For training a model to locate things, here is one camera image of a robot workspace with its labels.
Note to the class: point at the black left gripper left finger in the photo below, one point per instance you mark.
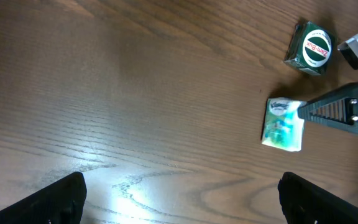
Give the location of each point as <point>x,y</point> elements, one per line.
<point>59,203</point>

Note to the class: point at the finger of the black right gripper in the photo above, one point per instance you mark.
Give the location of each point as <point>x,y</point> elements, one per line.
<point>336,109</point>

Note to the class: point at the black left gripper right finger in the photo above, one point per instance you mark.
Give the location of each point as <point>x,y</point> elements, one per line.
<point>304,202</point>

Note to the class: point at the dark green round-logo box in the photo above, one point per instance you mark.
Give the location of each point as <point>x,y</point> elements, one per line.
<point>310,49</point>

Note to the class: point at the teal tissue pack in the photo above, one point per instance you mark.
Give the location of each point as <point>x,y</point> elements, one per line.
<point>283,128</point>

